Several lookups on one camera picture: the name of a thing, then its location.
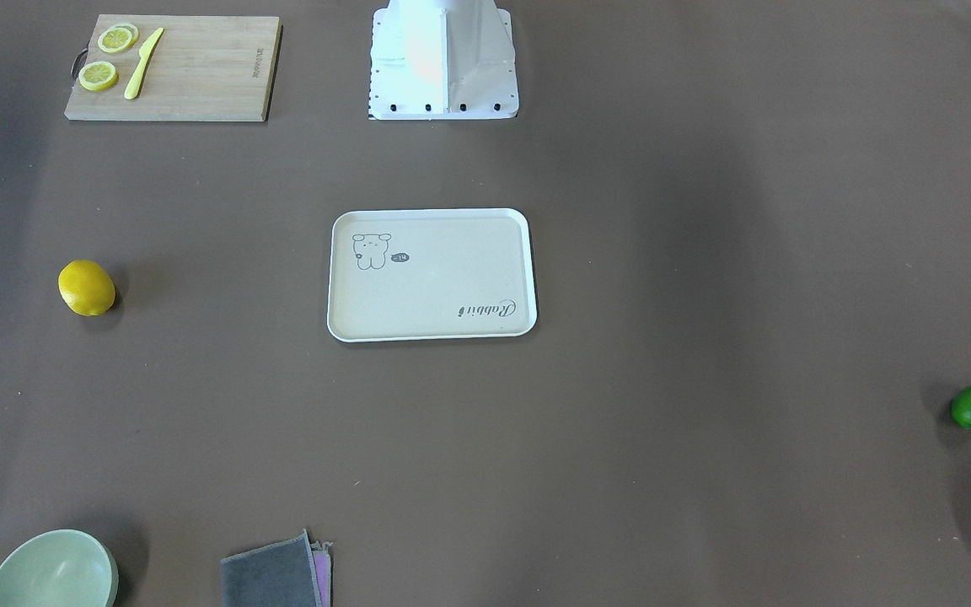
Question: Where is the light green bowl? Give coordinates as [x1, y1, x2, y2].
[0, 528, 119, 606]

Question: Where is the lemon slice lower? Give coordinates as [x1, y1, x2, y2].
[76, 61, 119, 92]

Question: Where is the lemon slice upper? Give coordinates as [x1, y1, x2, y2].
[97, 23, 139, 54]

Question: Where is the bamboo cutting board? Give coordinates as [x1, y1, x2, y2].
[64, 13, 282, 122]

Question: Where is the lemon slice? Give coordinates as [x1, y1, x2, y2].
[97, 23, 139, 54]
[76, 61, 119, 92]

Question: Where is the yellow plastic knife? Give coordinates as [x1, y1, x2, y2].
[123, 27, 165, 100]

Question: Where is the yellow lemon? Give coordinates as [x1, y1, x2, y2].
[57, 259, 116, 316]

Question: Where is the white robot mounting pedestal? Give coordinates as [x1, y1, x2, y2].
[367, 1, 520, 121]

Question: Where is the grey folded cloth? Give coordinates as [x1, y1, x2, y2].
[220, 531, 332, 606]

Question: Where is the white rabbit print tray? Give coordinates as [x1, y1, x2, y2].
[327, 208, 537, 343]

